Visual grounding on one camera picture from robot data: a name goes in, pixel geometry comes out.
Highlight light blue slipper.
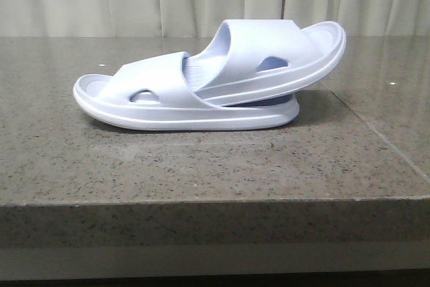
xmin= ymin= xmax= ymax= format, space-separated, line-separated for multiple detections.
xmin=183 ymin=19 xmax=346 ymax=106
xmin=73 ymin=52 xmax=299 ymax=130

